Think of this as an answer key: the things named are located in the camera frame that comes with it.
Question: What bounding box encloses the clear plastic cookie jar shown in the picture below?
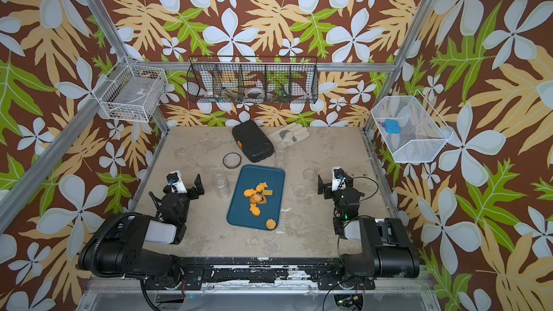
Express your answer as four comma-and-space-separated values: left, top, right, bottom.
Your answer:
212, 173, 231, 200

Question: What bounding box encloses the orange cookie pile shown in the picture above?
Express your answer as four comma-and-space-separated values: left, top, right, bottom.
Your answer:
243, 182, 274, 217

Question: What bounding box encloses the round orange cookie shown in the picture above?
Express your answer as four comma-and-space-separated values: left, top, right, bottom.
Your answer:
266, 219, 277, 230

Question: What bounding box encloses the clear jar with cookies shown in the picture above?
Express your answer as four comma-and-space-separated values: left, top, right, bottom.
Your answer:
274, 142, 288, 168

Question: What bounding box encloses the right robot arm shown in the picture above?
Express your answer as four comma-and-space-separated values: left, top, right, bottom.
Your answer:
317, 168, 420, 279

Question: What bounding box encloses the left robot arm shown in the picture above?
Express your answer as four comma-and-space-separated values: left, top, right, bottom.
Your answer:
78, 171, 204, 283

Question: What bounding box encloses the clear jar lid upper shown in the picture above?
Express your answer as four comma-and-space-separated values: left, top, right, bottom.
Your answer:
302, 168, 318, 182

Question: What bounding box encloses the clear jar lid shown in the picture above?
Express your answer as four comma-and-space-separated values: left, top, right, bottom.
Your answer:
292, 184, 308, 198
302, 168, 318, 182

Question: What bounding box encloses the clear jar lid lower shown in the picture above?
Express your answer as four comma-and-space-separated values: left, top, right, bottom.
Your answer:
292, 184, 308, 198

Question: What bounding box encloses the teal plastic tray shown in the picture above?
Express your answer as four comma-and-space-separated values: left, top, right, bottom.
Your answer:
227, 164, 285, 230

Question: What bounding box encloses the black plastic tool case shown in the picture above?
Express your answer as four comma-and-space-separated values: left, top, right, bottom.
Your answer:
232, 120, 274, 163

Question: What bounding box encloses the blue object in basket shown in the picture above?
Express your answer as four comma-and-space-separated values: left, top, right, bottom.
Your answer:
383, 120, 401, 135

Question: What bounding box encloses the white tape roll in basket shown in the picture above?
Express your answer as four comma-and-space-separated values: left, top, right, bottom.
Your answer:
245, 87, 265, 99

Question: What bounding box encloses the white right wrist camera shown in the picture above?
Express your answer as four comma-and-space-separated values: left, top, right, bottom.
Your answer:
331, 166, 345, 191

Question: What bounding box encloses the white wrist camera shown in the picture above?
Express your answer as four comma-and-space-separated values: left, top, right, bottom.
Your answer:
165, 171, 187, 194
331, 166, 345, 191

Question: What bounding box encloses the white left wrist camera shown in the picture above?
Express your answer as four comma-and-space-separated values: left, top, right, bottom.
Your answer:
165, 171, 187, 194

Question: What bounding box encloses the clear jar lid ring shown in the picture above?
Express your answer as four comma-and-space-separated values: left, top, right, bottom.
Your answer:
222, 152, 243, 170

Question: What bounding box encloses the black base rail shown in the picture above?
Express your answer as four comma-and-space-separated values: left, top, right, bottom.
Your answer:
145, 257, 375, 292

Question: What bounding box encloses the white wire basket right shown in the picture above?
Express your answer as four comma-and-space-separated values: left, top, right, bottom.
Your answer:
371, 91, 454, 164

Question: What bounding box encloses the white wire basket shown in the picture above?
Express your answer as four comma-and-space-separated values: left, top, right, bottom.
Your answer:
94, 57, 168, 122
371, 91, 454, 164

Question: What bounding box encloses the black wire basket centre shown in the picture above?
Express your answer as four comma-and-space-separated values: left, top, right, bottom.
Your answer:
184, 56, 320, 105

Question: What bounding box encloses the white wire basket left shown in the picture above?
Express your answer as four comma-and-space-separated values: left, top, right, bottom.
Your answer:
94, 57, 168, 122

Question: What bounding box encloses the aluminium frame back bar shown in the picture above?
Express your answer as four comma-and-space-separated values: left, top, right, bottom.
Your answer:
129, 60, 396, 73

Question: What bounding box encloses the aluminium frame post right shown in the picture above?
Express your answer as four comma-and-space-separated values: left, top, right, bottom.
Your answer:
363, 0, 436, 107

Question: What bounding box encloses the aluminium frame post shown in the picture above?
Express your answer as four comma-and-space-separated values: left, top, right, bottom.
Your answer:
363, 0, 436, 107
86, 0, 169, 135

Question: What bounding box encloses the aluminium frame post left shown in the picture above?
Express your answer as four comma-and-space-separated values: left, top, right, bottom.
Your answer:
86, 0, 169, 135

